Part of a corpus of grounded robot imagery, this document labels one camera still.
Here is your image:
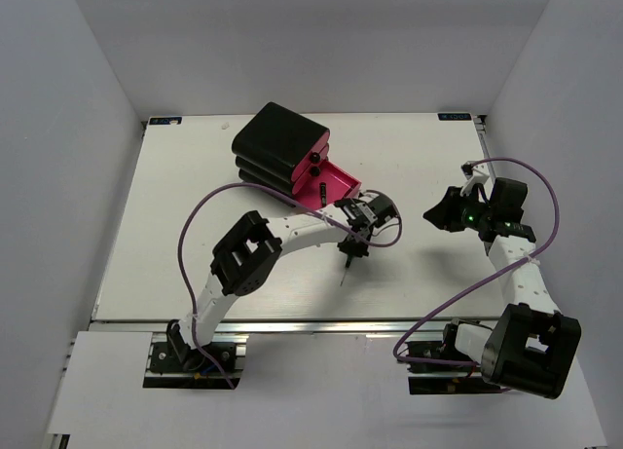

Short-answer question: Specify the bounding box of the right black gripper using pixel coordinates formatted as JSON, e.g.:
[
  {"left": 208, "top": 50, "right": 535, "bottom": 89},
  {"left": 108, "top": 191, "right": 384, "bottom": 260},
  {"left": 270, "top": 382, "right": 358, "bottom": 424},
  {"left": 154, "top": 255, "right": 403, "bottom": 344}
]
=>
[{"left": 423, "top": 186, "right": 494, "bottom": 233}]

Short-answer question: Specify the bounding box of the pink bottom drawer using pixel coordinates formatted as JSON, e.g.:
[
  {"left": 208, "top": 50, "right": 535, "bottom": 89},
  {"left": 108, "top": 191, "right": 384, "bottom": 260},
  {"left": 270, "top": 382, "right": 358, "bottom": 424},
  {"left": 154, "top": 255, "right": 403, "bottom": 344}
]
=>
[{"left": 292, "top": 161, "right": 361, "bottom": 209}]

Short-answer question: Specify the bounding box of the pink drawer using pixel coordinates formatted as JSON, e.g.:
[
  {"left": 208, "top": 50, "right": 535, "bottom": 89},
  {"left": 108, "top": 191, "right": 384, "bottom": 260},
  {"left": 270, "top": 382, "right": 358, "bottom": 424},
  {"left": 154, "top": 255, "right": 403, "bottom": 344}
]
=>
[
  {"left": 292, "top": 161, "right": 361, "bottom": 209},
  {"left": 300, "top": 153, "right": 329, "bottom": 181},
  {"left": 306, "top": 131, "right": 330, "bottom": 165}
]

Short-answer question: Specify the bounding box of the small green precision screwdriver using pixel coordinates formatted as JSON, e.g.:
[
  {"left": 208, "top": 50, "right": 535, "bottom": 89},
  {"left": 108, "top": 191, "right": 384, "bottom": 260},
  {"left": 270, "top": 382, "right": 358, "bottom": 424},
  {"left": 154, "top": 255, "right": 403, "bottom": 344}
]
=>
[{"left": 319, "top": 182, "right": 328, "bottom": 208}]

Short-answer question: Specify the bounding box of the black drawer cabinet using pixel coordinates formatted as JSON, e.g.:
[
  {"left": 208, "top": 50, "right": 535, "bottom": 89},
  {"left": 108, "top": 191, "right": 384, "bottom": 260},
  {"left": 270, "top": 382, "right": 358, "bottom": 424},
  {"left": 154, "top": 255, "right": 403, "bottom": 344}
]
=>
[{"left": 232, "top": 102, "right": 330, "bottom": 200}]

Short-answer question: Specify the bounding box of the pink top drawer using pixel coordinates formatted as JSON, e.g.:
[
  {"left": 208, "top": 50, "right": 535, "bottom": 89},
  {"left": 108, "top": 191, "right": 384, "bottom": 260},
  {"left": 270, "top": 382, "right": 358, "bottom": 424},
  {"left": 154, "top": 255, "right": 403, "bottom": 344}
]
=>
[{"left": 306, "top": 131, "right": 330, "bottom": 165}]

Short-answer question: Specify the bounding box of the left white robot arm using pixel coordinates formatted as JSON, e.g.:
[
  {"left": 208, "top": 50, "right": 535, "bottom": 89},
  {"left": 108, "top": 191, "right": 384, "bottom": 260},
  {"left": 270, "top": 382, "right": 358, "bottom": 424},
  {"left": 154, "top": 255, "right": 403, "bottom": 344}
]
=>
[{"left": 166, "top": 191, "right": 400, "bottom": 370}]

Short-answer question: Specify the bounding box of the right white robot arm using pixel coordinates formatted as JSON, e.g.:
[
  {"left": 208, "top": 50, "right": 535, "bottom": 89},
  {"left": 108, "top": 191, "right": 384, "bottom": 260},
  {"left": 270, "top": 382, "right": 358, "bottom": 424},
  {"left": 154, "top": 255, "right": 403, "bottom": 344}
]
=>
[{"left": 423, "top": 177, "right": 581, "bottom": 399}]

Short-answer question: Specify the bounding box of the blue label sticker right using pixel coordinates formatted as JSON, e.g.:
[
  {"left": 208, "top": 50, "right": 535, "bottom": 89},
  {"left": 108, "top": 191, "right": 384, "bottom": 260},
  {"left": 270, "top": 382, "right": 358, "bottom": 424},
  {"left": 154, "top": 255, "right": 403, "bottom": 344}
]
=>
[{"left": 437, "top": 112, "right": 472, "bottom": 122}]

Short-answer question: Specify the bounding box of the blue label sticker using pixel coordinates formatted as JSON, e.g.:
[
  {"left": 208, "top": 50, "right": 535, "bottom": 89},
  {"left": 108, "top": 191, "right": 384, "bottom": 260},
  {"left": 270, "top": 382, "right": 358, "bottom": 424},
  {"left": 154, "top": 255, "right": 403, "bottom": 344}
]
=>
[
  {"left": 148, "top": 116, "right": 182, "bottom": 126},
  {"left": 437, "top": 112, "right": 472, "bottom": 122}
]

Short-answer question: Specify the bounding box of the white foreground board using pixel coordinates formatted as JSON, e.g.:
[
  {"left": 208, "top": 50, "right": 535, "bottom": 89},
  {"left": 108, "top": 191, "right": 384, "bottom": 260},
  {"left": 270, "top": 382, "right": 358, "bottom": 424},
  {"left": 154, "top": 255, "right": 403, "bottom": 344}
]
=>
[{"left": 49, "top": 332, "right": 605, "bottom": 448}]

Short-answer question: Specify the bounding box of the blue label sticker left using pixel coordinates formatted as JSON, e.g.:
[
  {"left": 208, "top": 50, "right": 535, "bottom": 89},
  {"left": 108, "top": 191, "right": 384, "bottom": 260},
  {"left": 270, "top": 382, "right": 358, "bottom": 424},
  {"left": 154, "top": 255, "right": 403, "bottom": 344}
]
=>
[{"left": 148, "top": 116, "right": 182, "bottom": 126}]

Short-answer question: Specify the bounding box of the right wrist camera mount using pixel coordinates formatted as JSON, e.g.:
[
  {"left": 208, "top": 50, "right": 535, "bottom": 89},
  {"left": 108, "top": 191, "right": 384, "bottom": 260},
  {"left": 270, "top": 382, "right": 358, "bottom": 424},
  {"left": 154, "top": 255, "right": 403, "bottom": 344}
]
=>
[{"left": 460, "top": 162, "right": 490, "bottom": 197}]

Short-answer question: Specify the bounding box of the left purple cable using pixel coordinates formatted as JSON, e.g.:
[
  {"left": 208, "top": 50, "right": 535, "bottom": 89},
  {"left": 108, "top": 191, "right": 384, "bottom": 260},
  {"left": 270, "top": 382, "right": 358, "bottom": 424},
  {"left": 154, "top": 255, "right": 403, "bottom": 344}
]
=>
[{"left": 178, "top": 181, "right": 404, "bottom": 390}]

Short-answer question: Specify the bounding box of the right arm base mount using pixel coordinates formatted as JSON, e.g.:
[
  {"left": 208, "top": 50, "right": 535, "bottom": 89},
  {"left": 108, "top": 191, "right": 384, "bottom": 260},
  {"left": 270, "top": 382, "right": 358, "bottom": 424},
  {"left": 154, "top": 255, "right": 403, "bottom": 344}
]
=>
[{"left": 398, "top": 318, "right": 507, "bottom": 395}]

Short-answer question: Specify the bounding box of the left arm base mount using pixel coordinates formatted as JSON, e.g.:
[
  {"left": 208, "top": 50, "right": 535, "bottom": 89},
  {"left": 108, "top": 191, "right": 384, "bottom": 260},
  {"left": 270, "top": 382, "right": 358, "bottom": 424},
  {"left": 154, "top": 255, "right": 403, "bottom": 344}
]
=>
[{"left": 143, "top": 319, "right": 242, "bottom": 391}]

